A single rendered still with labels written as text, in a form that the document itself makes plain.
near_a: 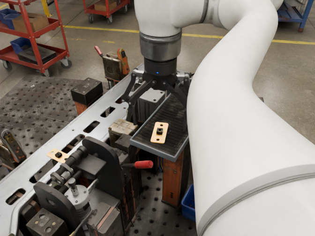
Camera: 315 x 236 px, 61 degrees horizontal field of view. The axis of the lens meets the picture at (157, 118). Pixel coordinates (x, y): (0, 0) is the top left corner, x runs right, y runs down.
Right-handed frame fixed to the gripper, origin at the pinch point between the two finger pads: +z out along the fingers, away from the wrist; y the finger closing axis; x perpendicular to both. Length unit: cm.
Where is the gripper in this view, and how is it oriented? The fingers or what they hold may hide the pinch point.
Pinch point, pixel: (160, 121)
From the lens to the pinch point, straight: 73.1
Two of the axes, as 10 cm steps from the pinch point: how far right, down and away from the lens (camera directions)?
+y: -9.8, -1.2, 1.4
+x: -1.8, 6.4, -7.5
